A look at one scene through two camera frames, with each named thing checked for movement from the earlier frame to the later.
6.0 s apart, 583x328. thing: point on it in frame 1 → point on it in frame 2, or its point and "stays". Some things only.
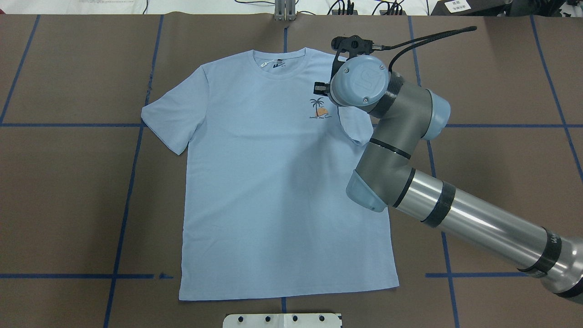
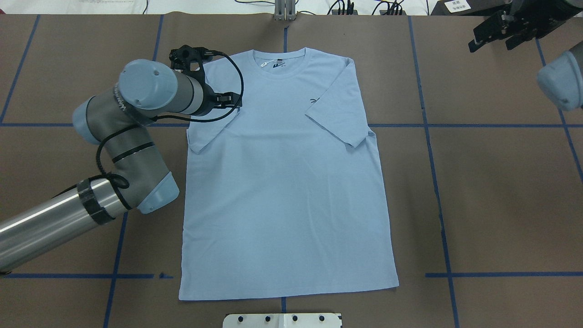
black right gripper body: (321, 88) → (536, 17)
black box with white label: (471, 7) stays
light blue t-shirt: (267, 163) stays
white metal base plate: (282, 320) stays
